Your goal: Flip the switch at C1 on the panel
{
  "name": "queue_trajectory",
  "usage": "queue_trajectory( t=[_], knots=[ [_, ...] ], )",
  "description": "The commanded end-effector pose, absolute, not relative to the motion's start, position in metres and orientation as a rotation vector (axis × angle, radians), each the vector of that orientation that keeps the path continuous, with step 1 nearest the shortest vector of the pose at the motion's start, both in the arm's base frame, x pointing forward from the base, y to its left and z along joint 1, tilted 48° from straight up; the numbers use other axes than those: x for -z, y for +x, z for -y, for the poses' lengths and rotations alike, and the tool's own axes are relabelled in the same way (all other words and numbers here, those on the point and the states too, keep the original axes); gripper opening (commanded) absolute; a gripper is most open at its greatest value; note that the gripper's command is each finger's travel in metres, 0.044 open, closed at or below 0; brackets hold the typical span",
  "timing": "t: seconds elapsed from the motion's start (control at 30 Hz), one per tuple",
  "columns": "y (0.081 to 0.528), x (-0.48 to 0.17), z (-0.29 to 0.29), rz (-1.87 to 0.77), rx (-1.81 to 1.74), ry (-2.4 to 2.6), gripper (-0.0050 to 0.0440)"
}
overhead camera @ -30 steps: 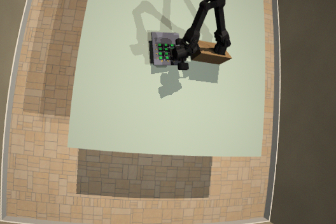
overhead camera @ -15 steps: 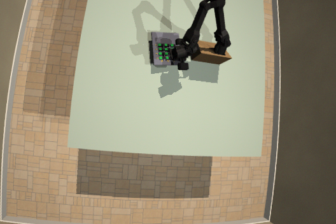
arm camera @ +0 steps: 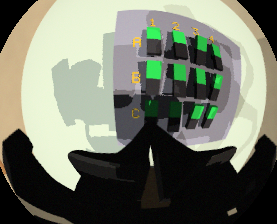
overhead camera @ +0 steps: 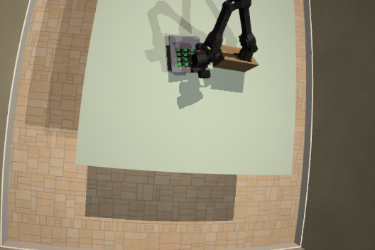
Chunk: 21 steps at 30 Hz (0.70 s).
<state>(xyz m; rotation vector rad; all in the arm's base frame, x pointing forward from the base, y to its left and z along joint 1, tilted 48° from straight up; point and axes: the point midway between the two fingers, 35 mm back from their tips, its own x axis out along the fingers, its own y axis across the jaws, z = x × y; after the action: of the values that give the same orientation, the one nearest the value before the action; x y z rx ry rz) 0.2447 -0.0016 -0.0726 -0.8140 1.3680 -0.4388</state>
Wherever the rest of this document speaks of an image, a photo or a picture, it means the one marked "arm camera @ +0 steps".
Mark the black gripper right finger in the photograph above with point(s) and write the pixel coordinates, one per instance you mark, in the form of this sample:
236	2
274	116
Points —
175	164

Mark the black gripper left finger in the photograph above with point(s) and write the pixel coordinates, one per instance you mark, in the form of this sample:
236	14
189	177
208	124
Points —
128	166

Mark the grey switch panel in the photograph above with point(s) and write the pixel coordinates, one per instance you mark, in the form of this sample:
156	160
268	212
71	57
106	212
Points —
179	74

